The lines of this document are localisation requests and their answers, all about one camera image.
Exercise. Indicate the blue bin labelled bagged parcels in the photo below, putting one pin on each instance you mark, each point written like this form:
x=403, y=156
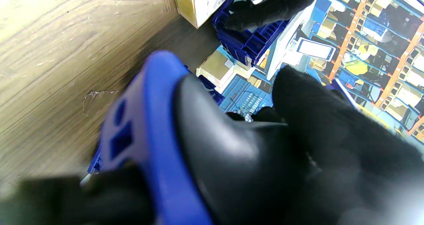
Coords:
x=94, y=162

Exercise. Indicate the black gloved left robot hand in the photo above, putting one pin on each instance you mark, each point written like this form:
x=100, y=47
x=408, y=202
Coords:
x=275, y=6

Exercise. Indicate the black and blue barcode scanner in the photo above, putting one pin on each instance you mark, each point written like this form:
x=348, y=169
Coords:
x=215, y=152

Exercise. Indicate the printed warehouse backdrop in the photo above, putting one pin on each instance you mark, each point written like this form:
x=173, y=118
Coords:
x=364, y=52

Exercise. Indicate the blue bin labelled boxed parcels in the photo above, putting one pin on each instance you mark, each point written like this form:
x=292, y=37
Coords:
x=245, y=42

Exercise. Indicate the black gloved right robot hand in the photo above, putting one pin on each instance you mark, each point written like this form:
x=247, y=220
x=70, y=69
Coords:
x=347, y=168

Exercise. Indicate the cardboard box with large label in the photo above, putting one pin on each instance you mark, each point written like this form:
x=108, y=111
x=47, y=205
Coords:
x=198, y=3

